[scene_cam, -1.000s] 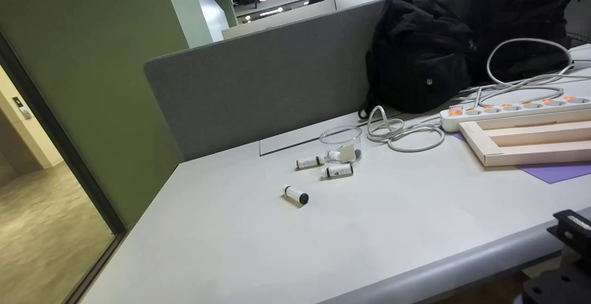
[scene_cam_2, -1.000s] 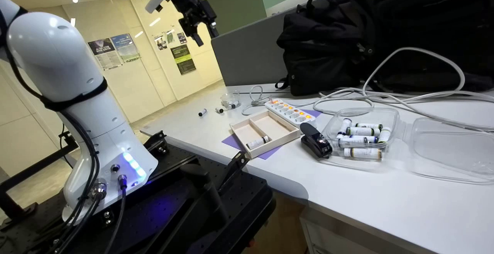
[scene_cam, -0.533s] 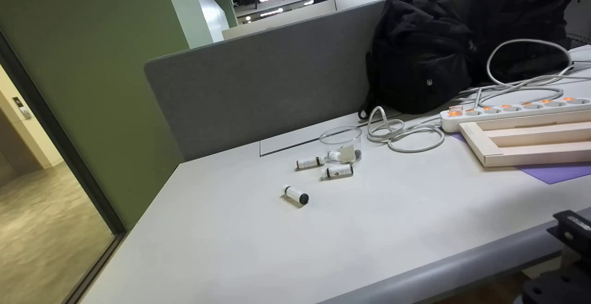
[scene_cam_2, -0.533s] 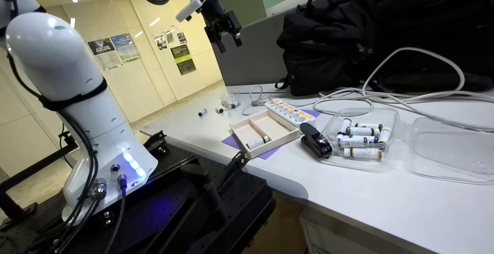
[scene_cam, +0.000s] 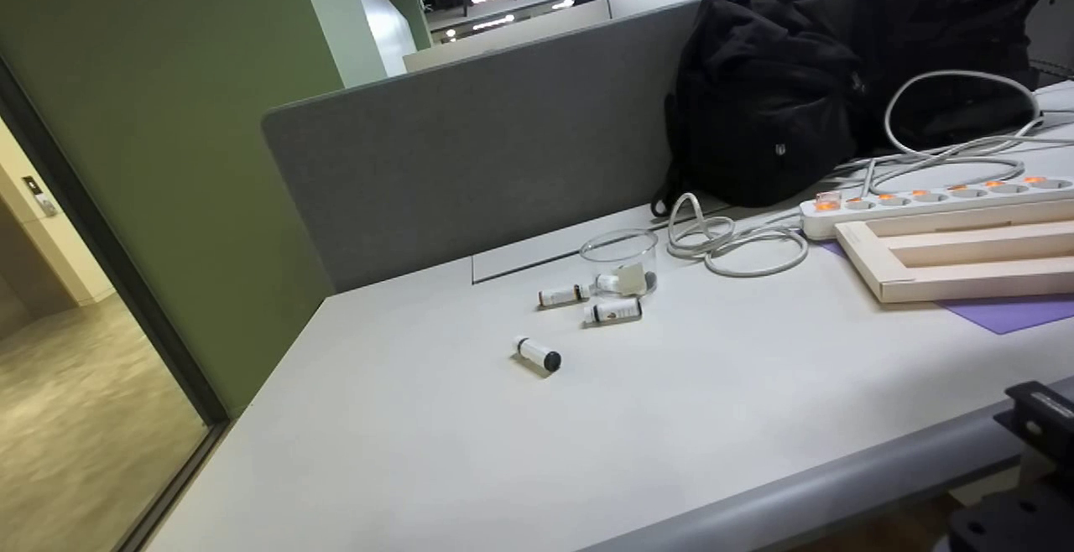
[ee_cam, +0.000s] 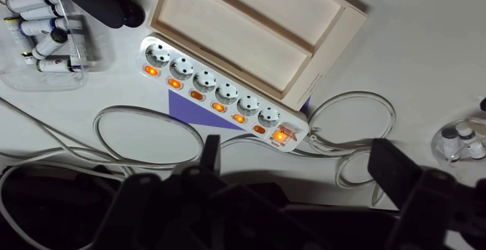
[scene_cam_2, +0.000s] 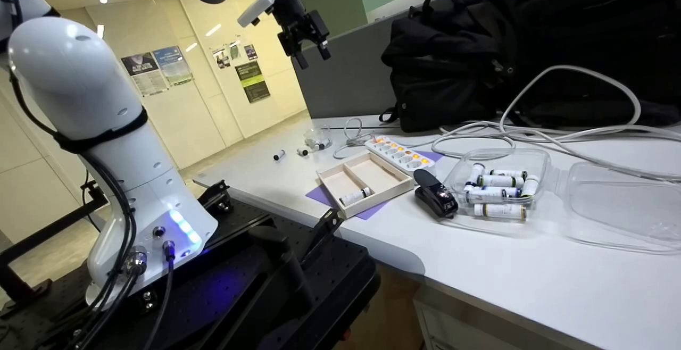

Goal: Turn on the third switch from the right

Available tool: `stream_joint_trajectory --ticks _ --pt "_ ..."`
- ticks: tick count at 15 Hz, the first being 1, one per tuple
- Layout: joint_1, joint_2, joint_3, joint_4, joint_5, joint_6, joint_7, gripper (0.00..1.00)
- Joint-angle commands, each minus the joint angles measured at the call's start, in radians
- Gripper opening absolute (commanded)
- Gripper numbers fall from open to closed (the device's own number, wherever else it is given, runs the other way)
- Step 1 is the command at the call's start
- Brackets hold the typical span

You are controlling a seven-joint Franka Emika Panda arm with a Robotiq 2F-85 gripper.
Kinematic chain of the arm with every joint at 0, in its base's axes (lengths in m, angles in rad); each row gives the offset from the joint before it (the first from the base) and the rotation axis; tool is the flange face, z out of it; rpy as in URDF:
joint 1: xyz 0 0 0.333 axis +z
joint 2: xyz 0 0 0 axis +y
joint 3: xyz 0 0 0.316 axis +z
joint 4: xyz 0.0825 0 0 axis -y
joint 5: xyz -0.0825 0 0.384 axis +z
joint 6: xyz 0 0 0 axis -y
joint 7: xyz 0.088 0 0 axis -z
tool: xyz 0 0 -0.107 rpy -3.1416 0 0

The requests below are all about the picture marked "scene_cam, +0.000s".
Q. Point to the small white vial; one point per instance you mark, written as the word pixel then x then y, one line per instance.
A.
pixel 621 282
pixel 562 295
pixel 613 310

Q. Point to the purple paper sheet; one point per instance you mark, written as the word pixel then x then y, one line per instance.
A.
pixel 1019 312

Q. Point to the clear glass bowl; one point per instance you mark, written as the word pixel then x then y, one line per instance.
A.
pixel 619 252

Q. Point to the white power strip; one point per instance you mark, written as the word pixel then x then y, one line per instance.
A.
pixel 923 205

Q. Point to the large black backpack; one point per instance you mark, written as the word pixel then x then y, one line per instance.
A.
pixel 948 23

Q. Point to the black clamp mount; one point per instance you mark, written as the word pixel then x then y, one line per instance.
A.
pixel 1019 485

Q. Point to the wall switch plate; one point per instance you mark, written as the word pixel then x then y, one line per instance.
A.
pixel 39 197

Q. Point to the grey desk partition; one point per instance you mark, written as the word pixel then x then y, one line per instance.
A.
pixel 503 149

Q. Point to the white vial with black cap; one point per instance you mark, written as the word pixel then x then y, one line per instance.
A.
pixel 538 354

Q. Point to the wooden frame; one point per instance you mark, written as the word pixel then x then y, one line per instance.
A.
pixel 965 271

